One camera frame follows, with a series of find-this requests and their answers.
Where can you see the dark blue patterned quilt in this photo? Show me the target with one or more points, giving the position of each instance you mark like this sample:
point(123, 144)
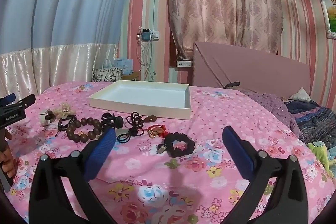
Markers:
point(315, 121)

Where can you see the black and white gift bag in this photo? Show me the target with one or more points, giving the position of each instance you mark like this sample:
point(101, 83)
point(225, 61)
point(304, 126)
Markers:
point(106, 75)

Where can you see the pink padded headboard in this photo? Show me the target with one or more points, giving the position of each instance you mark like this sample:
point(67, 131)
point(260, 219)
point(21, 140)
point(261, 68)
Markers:
point(257, 69)

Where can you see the light blue gift bag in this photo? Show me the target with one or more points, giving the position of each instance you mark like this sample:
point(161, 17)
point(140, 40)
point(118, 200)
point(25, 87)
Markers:
point(124, 65)

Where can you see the black hair claw clip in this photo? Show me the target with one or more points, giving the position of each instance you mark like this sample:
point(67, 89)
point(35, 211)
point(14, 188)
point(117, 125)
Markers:
point(113, 121)

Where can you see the white shallow box tray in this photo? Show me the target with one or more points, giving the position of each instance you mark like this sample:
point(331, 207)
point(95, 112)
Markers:
point(141, 94)

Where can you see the purple dotted quilt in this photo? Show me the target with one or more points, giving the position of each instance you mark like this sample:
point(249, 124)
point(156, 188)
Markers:
point(270, 106)

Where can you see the cream scrunchie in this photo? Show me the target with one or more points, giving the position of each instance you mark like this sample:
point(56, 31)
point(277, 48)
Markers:
point(63, 109)

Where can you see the cream satin curtain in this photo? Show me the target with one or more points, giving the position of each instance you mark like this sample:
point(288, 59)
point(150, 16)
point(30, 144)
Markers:
point(52, 69)

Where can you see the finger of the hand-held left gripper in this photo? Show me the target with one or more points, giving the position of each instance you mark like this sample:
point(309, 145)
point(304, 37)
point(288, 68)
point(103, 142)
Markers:
point(25, 102)
point(8, 99)

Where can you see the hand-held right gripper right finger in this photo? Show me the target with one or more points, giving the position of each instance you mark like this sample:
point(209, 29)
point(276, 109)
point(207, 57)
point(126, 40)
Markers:
point(237, 150)

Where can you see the pink floral bedsheet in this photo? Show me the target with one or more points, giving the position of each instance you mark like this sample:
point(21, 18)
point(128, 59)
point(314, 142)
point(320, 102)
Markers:
point(168, 182)

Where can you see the green printed cloth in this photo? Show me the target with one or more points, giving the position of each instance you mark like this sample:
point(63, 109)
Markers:
point(321, 155)

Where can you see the white power strip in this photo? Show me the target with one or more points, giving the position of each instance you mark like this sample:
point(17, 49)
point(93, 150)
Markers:
point(183, 64)

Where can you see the black scrunchie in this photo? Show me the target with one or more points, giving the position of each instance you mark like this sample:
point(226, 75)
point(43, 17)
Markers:
point(170, 146)

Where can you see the white wall socket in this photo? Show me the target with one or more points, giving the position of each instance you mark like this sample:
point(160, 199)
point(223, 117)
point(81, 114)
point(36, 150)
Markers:
point(155, 35)

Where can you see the small silver charm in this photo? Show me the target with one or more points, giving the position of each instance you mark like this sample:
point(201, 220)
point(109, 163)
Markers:
point(161, 149)

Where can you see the blue charger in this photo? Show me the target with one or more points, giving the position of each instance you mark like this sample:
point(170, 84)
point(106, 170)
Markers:
point(145, 35)

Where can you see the small white pillow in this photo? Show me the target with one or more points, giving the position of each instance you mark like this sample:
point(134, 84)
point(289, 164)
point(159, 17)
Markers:
point(300, 95)

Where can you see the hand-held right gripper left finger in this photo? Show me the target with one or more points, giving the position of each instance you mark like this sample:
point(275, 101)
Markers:
point(102, 150)

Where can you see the brown cardboard box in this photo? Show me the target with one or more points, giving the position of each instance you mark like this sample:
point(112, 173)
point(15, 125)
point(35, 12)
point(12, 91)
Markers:
point(135, 76)

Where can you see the person's left hand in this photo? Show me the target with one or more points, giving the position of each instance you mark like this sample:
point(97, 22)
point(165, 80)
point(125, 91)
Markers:
point(5, 158)

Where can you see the pink patterned curtain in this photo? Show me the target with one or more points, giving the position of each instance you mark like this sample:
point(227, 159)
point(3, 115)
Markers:
point(223, 3)

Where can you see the framed wall picture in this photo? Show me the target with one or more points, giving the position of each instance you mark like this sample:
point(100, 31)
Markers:
point(329, 14)

